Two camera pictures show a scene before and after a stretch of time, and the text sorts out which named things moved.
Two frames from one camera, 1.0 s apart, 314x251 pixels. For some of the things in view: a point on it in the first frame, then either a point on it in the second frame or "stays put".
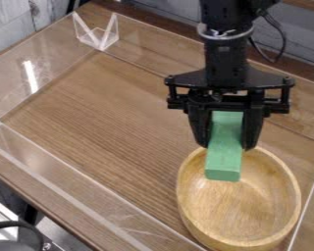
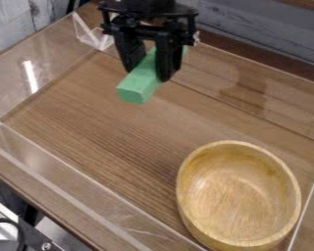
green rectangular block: x=224 y=150 → x=142 y=81
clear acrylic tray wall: x=86 y=140 stays put
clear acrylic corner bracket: x=97 y=37 stays put
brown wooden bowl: x=239 y=216 stays put
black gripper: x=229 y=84 → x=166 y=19
